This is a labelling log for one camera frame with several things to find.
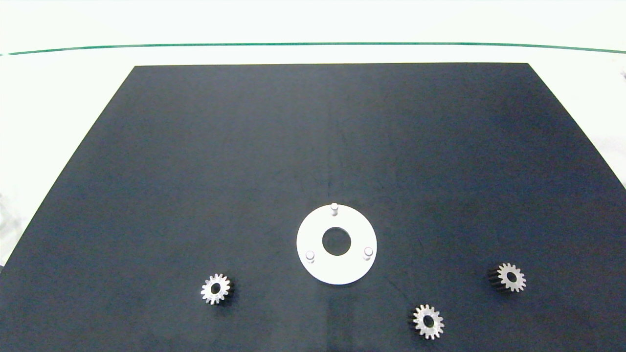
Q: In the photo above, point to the small steel planetary gear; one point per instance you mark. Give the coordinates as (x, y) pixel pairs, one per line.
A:
(518, 279)
(207, 290)
(421, 318)

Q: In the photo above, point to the round white pin plate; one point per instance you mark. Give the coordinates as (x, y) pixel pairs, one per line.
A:
(313, 230)

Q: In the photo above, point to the dark rectangular mat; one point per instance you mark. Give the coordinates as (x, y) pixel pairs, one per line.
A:
(195, 171)

